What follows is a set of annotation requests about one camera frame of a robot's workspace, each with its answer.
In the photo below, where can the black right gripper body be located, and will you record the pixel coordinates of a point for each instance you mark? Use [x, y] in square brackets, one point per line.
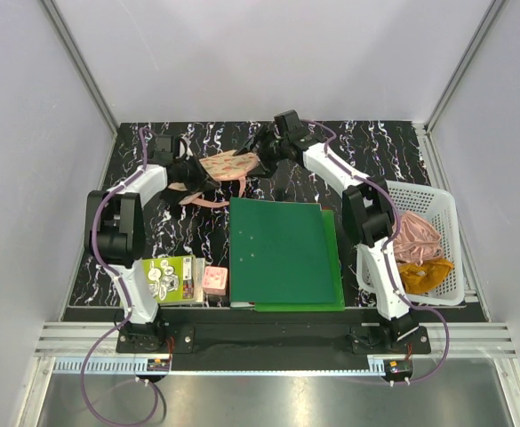
[271, 152]

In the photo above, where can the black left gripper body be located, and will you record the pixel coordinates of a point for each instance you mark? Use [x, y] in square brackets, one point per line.
[187, 173]

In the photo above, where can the pink floral mesh laundry bag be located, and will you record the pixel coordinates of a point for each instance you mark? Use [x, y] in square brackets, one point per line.
[226, 166]

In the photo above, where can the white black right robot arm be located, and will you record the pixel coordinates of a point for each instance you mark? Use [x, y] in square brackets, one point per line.
[368, 213]

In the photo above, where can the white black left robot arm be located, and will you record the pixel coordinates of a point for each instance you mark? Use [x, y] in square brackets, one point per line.
[114, 232]

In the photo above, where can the small pink box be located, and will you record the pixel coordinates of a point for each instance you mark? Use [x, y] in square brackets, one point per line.
[215, 280]

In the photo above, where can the lime green illustrated book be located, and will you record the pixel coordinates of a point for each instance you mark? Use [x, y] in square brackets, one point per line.
[175, 281]

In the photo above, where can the light green folder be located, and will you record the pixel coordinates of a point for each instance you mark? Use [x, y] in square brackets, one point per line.
[334, 261]

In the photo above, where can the pink lace garment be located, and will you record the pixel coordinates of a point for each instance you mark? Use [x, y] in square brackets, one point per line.
[417, 241]

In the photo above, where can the white perforated plastic basket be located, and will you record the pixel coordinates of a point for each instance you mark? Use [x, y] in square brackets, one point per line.
[436, 206]

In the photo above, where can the mustard yellow garment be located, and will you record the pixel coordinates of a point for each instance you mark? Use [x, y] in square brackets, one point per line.
[421, 279]

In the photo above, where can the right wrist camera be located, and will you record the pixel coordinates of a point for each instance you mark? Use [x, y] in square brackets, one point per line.
[289, 125]

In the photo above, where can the dark green ring binder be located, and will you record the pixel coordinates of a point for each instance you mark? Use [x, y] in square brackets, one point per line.
[278, 253]

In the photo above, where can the left aluminium frame post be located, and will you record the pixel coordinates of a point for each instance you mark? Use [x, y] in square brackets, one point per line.
[61, 28]

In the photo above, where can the aluminium frame post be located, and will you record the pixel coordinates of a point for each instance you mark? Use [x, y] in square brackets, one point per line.
[483, 29]
[61, 28]

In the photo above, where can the white slotted cable duct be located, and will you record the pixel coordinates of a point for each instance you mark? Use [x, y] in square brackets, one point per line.
[185, 365]

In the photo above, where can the right aluminium frame post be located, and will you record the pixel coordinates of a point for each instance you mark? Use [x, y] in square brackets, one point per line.
[483, 29]

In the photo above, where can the aluminium rail crossbar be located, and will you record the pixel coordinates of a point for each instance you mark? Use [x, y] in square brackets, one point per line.
[466, 340]

